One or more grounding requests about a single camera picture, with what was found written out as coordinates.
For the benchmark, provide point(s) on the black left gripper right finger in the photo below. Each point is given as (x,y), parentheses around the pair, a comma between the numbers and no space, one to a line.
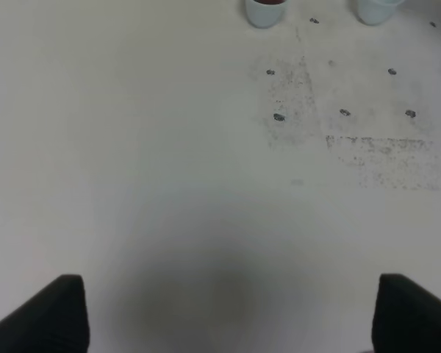
(407,317)

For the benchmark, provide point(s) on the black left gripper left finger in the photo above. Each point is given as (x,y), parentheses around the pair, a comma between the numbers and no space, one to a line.
(54,320)

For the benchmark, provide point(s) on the light blue right teacup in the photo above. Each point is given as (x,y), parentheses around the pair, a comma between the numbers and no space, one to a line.
(375,12)

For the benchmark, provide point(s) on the light blue teacup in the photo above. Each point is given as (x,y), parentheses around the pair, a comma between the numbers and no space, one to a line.
(375,12)
(264,14)

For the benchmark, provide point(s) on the light blue left teacup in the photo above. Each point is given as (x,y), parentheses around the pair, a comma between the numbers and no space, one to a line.
(264,14)

